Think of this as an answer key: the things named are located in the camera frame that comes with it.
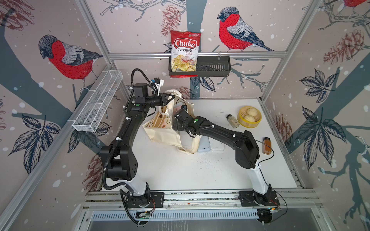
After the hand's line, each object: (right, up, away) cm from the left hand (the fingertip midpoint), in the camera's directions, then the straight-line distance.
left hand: (176, 94), depth 78 cm
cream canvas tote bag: (-10, -19, +5) cm, 22 cm away
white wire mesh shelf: (-43, -14, -7) cm, 46 cm away
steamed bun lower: (+51, -15, +23) cm, 57 cm away
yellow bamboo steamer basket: (+46, -17, +24) cm, 54 cm away
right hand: (+2, -17, +13) cm, 21 cm away
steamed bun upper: (+54, -10, +26) cm, 61 cm away
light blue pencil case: (+17, -32, +15) cm, 39 cm away
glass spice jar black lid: (+39, -17, +26) cm, 50 cm away
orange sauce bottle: (+58, -33, +13) cm, 68 cm away
